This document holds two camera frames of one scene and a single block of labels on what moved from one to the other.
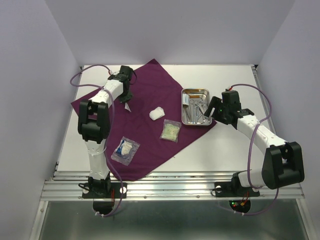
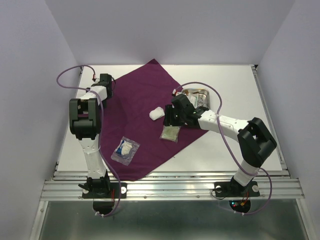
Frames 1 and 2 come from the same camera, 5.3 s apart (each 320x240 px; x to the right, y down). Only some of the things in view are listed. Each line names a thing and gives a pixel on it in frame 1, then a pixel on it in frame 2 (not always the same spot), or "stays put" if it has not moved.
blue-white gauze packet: (125, 151) stays put
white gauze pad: (158, 112) stays put
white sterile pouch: (126, 107) → (193, 97)
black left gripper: (127, 98) → (104, 103)
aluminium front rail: (167, 185) stays put
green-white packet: (170, 130) stays put
